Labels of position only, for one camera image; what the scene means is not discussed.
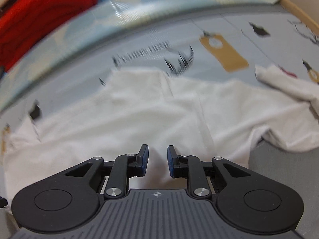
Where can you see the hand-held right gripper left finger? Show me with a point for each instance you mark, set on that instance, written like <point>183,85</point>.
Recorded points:
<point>144,159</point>

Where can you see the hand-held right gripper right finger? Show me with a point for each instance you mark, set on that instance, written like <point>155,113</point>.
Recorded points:
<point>171,161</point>

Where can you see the white shirt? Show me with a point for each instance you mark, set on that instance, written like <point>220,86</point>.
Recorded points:
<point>129,114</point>

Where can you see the grey printed bedsheet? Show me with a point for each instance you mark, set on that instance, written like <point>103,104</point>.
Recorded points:
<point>149,34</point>

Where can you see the red folded cloth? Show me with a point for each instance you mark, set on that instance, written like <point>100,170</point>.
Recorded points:
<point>44,17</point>

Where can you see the wooden bed frame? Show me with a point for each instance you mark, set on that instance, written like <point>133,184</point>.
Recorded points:
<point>299,12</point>

